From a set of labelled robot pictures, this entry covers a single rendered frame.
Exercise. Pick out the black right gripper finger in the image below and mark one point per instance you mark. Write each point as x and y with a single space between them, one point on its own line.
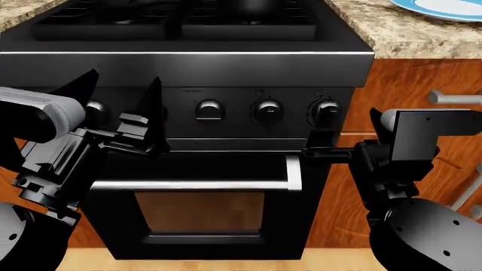
378 127
324 141

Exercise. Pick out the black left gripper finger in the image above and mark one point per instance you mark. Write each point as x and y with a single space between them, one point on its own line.
81 86
152 113

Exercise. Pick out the black cast iron burner grate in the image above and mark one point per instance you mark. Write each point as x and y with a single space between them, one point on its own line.
101 26
248 28

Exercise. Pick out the white plate with blue rim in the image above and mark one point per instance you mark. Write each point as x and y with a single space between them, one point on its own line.
433 11

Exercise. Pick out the black cooking pot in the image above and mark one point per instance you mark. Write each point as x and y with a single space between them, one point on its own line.
254 7

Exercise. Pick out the black round stove knob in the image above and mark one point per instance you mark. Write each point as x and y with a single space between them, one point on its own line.
324 108
210 109
268 110
94 111

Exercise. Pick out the wooden cabinet door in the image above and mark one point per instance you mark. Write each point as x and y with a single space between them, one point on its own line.
339 197

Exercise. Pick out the wooden cabinet drawer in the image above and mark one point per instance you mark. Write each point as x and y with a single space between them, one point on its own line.
399 84

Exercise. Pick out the black oven door with window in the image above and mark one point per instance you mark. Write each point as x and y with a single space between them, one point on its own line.
211 169

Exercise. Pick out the black kitchen range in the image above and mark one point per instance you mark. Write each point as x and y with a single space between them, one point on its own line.
233 70

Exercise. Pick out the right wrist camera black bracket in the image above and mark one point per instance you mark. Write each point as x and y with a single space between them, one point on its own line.
421 135

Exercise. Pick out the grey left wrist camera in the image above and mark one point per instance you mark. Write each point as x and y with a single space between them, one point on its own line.
41 107

